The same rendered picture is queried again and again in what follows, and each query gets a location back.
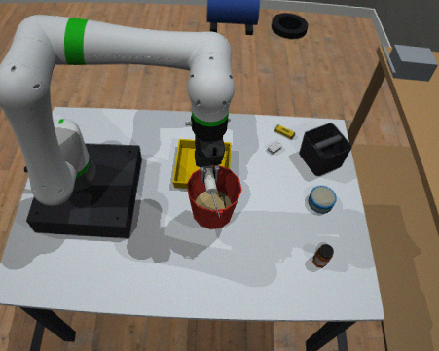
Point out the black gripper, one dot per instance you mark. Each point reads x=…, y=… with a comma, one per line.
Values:
x=209, y=143

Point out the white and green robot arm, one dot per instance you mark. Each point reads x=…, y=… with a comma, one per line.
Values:
x=42, y=41

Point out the orange jar with dark lid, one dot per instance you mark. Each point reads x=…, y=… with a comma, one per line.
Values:
x=323, y=255

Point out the yellow shallow tray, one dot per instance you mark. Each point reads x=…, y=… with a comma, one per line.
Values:
x=185, y=163

